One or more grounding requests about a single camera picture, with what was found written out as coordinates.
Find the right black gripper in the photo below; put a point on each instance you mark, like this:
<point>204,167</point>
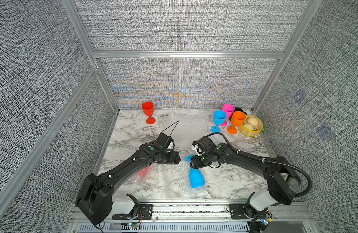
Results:
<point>195,162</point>

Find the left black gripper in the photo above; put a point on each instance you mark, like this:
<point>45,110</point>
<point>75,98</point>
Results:
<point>174,158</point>

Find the blue wine glass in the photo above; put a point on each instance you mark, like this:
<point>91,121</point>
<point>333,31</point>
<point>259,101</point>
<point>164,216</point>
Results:
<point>218,118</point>
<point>196,178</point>

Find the red plastic wine glass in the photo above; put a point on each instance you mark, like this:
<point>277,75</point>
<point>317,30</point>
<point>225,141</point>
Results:
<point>148,109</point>

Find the orange wine glass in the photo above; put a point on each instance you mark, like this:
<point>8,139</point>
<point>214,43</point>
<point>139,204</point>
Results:
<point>237,119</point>

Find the pink plastic wine glass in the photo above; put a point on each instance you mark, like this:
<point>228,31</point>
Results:
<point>228,109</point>

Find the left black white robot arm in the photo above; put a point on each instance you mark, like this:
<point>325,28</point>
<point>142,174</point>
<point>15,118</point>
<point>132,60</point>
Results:
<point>95,196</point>

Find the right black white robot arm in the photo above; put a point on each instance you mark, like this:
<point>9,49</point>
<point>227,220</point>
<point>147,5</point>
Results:
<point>282,179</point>

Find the black mug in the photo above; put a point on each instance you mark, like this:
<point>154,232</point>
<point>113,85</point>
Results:
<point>240,110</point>

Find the yellow bowl with buns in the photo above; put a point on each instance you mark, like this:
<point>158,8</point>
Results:
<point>251,127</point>

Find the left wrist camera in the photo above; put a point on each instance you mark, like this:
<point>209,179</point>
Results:
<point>165,141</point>

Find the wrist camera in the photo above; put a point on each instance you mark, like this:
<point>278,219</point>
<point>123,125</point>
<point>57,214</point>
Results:
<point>165,141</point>
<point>203,146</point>

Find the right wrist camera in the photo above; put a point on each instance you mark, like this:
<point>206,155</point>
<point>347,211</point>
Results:
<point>203,146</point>

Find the aluminium front rail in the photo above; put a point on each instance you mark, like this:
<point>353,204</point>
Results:
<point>217,210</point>

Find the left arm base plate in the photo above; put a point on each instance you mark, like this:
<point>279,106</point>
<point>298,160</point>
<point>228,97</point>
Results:
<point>141,212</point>

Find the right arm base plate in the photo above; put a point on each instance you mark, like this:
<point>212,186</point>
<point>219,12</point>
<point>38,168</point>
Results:
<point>242,211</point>

